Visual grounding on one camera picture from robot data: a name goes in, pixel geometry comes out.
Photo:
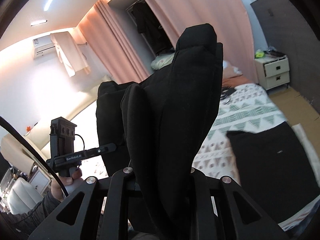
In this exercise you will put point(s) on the pink plush animal pillow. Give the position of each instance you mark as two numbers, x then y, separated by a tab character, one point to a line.
230	71

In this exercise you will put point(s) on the right pink curtain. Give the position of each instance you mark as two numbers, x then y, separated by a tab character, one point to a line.
228	17

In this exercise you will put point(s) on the person left hand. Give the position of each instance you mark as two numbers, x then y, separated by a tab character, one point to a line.
70	183

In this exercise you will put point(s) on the white bedside nightstand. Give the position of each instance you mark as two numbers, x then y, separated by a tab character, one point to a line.
272	71

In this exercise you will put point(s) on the left pink curtain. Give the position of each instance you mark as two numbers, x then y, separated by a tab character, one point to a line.
106	37

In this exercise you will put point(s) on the patterned white bedspread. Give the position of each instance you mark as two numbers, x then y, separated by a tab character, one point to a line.
249	110

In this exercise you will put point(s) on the hanging cream garment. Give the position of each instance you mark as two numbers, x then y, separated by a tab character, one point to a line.
69	53

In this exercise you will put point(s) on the pink curtain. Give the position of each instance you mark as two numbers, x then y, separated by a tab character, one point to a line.
106	37
228	17

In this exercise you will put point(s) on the folded black garment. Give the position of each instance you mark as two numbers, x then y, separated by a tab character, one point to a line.
274	170

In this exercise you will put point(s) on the white air conditioner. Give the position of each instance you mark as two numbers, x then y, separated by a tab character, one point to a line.
43	46

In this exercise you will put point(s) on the cream padded headboard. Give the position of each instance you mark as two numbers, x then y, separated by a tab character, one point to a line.
18	156

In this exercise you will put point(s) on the black jacket yellow logo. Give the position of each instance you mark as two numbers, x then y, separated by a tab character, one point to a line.
158	126

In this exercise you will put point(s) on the green floral pillow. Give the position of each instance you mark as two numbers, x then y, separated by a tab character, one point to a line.
161	61

